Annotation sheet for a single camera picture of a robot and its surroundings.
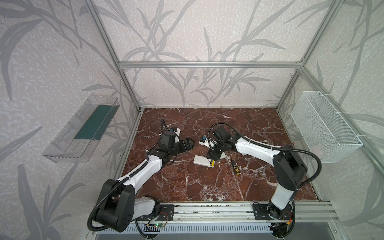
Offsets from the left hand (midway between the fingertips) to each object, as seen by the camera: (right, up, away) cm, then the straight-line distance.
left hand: (191, 139), depth 85 cm
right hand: (+10, -5, +4) cm, 12 cm away
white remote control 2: (+17, -8, -6) cm, 20 cm away
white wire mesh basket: (+60, +5, -23) cm, 64 cm away
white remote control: (+7, -14, +6) cm, 16 cm away
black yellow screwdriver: (+26, -17, +3) cm, 31 cm away
